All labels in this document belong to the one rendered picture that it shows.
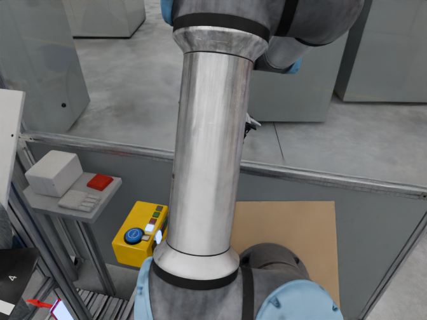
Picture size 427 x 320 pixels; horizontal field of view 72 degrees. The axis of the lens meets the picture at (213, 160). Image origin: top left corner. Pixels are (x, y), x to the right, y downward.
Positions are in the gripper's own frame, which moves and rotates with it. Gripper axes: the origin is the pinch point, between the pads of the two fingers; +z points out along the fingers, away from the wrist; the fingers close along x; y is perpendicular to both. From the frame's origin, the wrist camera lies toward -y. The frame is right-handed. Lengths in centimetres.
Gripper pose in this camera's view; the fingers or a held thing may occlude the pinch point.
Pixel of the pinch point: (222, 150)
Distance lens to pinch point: 55.8
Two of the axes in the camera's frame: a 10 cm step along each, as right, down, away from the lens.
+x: -5.4, 6.7, 5.1
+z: 0.4, 6.2, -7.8
